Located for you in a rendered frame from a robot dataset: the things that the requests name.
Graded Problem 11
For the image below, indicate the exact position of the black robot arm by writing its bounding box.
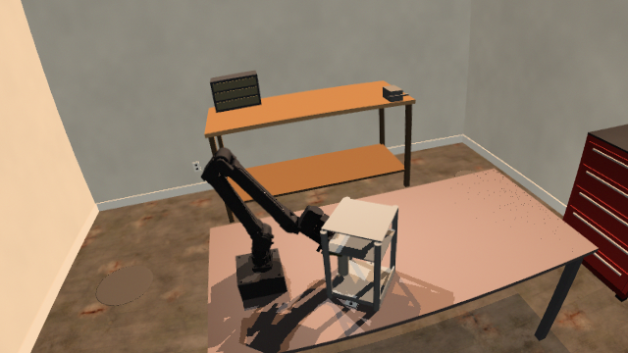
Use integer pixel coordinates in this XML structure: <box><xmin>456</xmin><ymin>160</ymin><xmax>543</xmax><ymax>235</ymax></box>
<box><xmin>201</xmin><ymin>147</ymin><xmax>330</xmax><ymax>271</ymax></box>

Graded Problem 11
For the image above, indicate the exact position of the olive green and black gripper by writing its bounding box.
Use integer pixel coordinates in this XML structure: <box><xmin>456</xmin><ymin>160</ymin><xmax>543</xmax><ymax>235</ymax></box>
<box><xmin>309</xmin><ymin>229</ymin><xmax>341</xmax><ymax>257</ymax></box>

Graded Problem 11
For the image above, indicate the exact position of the cream bottle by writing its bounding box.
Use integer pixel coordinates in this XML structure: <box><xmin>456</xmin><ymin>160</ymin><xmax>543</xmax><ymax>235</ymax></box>
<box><xmin>338</xmin><ymin>256</ymin><xmax>349</xmax><ymax>277</ymax></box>

